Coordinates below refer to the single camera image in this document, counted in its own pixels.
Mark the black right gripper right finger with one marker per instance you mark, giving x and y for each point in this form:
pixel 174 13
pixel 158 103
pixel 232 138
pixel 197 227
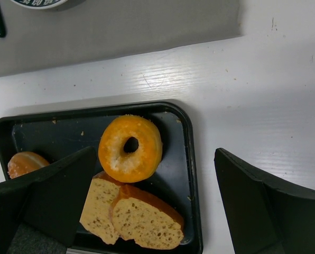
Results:
pixel 265 213

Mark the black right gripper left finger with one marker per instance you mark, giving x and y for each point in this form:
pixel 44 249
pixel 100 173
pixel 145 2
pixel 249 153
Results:
pixel 40 211

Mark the small orange bun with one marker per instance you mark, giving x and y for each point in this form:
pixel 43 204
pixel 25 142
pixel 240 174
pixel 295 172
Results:
pixel 25 162

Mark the large seeded bread slice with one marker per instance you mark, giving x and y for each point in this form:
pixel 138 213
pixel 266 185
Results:
pixel 95 216

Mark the crusted seeded bread slice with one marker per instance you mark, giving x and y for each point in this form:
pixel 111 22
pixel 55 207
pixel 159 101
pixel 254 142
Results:
pixel 147 220

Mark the black baking tray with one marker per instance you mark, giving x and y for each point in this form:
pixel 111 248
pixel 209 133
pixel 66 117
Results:
pixel 55 135

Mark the orange glazed donut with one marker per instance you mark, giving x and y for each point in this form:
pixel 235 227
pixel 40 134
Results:
pixel 130 149

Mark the grey placemat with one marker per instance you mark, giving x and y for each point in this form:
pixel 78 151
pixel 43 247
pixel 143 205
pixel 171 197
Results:
pixel 83 31

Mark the white plate with teal rim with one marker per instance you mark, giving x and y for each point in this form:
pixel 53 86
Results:
pixel 39 4

